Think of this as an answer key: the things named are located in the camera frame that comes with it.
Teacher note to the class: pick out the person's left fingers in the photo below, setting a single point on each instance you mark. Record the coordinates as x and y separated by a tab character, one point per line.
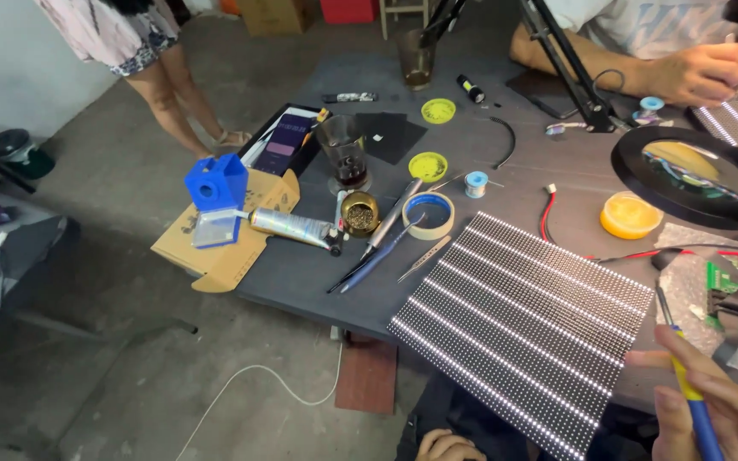
441	442

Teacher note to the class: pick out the blue plastic stand box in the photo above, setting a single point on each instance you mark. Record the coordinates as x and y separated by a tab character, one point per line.
215	189

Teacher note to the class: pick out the brown empty glass cup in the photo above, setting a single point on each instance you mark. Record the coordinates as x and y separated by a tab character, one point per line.
416	61

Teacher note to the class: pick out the blue yellow soldering iron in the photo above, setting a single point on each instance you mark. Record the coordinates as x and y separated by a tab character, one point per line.
702	422

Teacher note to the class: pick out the black white patterned stick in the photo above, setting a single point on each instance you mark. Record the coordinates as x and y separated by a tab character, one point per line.
351	97

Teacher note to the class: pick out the wooden stool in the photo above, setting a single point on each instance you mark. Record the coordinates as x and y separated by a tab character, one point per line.
404	9

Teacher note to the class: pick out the brown cardboard carton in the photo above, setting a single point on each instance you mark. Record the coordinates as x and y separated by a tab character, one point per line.
276	16

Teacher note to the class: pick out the small blue solder spool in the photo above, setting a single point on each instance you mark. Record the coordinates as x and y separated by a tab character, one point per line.
476	184

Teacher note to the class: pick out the small white purple tool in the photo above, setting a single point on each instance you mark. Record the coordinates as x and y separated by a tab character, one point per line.
564	128

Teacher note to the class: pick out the silver glue tube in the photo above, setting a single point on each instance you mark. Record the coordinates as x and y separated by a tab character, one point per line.
289	225

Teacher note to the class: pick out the small black flashlight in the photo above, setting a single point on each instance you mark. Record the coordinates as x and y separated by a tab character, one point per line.
471	88

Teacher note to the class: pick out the brown wooden board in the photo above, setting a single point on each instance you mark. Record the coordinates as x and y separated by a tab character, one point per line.
368	374

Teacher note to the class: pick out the silver pen tool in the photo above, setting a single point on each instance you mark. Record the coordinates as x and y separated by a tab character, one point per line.
389	221

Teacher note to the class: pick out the black round magnifier lamp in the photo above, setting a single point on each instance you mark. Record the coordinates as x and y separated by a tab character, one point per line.
628	176

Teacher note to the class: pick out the light blue solder spool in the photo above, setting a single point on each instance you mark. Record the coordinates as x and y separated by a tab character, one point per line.
651	105

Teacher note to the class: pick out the clear bubble wrap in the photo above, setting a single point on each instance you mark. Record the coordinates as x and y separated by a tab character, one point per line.
683	294

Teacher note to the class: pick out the flat brown cardboard box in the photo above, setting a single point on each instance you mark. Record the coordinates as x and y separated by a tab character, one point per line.
228	266

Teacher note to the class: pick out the black square sheets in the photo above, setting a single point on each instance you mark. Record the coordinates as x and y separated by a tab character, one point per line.
391	138

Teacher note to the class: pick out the large lit LED panel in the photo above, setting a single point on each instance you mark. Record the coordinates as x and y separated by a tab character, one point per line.
523	320

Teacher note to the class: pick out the grey side table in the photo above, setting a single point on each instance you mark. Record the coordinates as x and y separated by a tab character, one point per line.
4	269

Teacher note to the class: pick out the blue pen tool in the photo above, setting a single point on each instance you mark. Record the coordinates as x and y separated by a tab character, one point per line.
378	256

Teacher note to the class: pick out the glass cup with dark drink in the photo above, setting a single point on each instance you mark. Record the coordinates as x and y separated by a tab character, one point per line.
345	157

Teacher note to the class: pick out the beige tape roll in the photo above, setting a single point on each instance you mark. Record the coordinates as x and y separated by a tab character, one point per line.
410	221

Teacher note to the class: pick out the black round pot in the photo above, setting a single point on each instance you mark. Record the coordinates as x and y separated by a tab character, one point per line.
13	150

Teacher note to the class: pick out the tablet in black box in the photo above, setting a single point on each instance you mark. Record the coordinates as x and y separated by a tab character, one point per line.
286	144

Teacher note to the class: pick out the yellow round lid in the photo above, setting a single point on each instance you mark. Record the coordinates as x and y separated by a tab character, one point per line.
438	111
428	167

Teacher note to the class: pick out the red box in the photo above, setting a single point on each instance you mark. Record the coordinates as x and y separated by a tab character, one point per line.
348	9

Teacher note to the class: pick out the brass tip cleaner pot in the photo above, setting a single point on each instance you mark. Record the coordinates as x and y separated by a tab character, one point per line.
361	216

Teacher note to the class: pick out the yellow flux tub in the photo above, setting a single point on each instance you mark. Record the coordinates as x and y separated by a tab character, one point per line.
630	216

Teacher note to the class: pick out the silver tweezers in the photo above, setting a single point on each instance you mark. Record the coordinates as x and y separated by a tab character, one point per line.
423	259

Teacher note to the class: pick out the person's left hand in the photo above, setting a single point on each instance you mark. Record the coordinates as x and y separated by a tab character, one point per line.
449	447

